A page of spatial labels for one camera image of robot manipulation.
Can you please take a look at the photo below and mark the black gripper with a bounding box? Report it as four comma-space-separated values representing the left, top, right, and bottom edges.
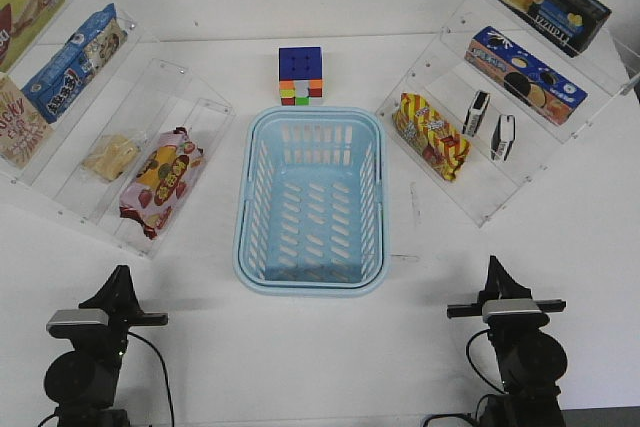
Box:
446, 255, 567, 320
78, 264, 169, 342

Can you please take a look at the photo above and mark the black white tissue pack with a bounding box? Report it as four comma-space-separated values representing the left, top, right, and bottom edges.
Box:
491, 114, 516, 161
462, 90, 491, 137

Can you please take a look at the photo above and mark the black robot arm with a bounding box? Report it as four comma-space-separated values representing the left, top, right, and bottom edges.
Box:
44, 265, 168, 426
446, 255, 568, 426

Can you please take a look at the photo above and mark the light blue plastic basket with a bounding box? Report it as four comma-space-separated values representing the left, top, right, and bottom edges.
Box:
233, 106, 390, 297

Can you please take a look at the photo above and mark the pink yellow snack bag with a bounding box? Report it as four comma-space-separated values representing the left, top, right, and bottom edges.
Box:
119, 127, 204, 239

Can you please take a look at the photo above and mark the red yellow striped snack bag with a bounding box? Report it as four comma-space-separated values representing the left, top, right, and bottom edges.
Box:
392, 92, 471, 182

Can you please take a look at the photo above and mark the left clear acrylic shelf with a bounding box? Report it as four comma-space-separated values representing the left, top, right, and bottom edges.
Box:
1, 5, 234, 256

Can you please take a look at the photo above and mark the clear acrylic shelf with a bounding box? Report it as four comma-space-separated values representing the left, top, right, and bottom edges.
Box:
1, 5, 234, 256
378, 0, 639, 224

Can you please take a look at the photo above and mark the beige Pocky box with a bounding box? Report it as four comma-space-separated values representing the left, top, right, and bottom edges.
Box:
1, 73, 53, 168

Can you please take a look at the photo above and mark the blue orange cookie box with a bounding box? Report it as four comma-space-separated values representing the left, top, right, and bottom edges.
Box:
465, 26, 588, 126

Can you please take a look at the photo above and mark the right clear acrylic shelf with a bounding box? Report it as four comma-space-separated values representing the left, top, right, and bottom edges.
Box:
378, 0, 639, 224

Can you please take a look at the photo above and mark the blue cookie bag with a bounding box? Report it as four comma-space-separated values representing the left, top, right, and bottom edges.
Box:
22, 3, 128, 124

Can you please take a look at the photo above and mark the black blue cracker box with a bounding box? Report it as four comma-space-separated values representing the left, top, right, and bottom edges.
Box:
499, 0, 611, 57

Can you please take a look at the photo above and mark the multicolour puzzle cube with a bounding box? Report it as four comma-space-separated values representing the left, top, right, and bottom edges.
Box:
278, 46, 324, 106

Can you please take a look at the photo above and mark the yellow biscuit box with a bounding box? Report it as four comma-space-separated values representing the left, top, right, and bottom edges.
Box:
1, 0, 66, 73

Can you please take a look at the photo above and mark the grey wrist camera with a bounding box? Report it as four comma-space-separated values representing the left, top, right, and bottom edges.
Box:
481, 298, 542, 324
46, 308, 109, 340

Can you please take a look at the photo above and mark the left black cable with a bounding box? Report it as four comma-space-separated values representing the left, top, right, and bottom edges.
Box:
124, 330, 177, 427

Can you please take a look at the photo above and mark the black cable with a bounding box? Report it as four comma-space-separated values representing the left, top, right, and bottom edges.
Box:
422, 330, 506, 427
124, 330, 177, 427

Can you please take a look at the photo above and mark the right black cable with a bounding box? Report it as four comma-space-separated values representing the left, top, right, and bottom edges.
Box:
422, 330, 506, 427

